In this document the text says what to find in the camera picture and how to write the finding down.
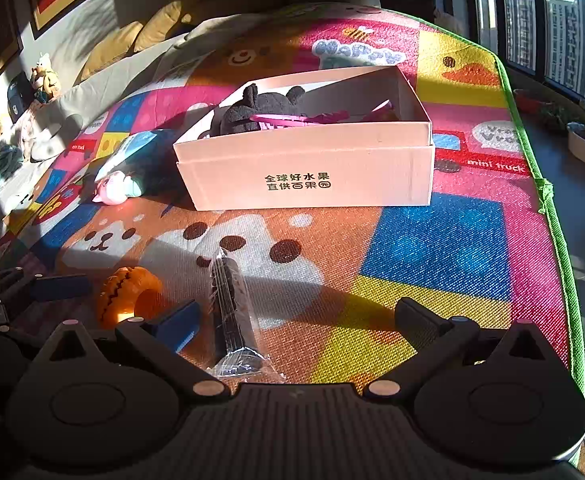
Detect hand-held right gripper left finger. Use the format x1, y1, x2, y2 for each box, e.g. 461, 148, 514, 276
47, 298, 233, 403

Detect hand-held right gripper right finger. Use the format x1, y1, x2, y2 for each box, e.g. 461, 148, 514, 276
363, 297, 548, 404

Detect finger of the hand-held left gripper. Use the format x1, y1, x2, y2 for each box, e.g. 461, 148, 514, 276
0, 266, 93, 312

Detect black brush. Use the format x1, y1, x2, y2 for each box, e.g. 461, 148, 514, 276
207, 247, 283, 381

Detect light blue packet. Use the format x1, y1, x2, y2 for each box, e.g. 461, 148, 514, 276
97, 129, 178, 181

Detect pink cardboard box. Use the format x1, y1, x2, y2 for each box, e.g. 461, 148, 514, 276
172, 64, 436, 212

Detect pink comb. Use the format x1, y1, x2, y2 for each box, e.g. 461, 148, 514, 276
249, 100, 396, 132

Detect grey plush toy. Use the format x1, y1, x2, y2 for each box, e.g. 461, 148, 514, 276
211, 84, 307, 137

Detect colourful printed play mat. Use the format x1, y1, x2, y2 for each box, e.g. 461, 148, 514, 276
0, 1, 585, 476

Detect black bag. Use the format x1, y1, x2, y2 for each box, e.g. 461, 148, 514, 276
7, 72, 36, 113

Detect beige sofa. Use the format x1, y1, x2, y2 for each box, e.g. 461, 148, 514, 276
0, 30, 198, 241

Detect stuffed bear toy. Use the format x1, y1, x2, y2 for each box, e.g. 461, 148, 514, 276
30, 52, 62, 103

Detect yellow pillow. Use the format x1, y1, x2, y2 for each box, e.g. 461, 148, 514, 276
80, 21, 146, 81
132, 0, 183, 53

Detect small green plant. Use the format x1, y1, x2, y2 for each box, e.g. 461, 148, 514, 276
540, 102, 568, 133

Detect red flower pot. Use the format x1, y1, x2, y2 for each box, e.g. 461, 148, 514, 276
513, 88, 543, 113

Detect black window frame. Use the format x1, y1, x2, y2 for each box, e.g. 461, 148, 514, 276
460, 0, 585, 126

